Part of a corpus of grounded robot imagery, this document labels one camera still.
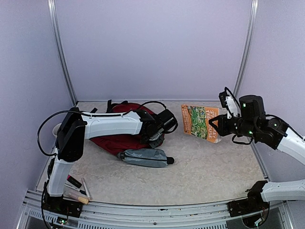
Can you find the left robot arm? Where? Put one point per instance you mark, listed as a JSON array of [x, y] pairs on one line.
[[136, 132]]

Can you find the black pen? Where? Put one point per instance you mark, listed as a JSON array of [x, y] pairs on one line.
[[76, 189]]

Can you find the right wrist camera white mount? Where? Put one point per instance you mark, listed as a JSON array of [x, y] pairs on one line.
[[229, 102]]

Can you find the grey pencil case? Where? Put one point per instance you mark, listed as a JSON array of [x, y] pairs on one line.
[[146, 157]]

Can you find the aluminium front rail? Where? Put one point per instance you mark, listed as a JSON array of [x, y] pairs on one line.
[[97, 215]]

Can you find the orange treehouse book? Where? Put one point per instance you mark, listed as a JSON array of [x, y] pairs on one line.
[[196, 121]]

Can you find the aluminium corner post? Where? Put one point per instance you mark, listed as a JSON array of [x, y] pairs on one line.
[[60, 51], [247, 46]]

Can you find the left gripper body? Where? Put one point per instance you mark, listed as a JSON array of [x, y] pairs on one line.
[[153, 141]]

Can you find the red student backpack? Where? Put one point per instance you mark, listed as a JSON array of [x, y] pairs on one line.
[[119, 143]]

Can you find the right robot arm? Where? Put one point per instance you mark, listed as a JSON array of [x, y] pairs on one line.
[[247, 118]]

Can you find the right aluminium corner post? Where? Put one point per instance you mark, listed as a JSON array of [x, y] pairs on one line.
[[247, 46]]

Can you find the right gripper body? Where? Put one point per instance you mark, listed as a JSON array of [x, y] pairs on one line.
[[225, 129]]

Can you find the floral ceramic mug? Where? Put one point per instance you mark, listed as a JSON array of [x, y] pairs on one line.
[[55, 130]]

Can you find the silver marker pen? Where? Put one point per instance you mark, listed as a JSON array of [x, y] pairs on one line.
[[86, 189]]

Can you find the pink highlighter marker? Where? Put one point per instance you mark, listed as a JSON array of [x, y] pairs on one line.
[[74, 181]]

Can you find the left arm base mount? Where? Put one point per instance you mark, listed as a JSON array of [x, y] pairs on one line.
[[61, 206]]

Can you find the left aluminium corner post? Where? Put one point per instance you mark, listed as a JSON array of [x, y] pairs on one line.
[[60, 51]]

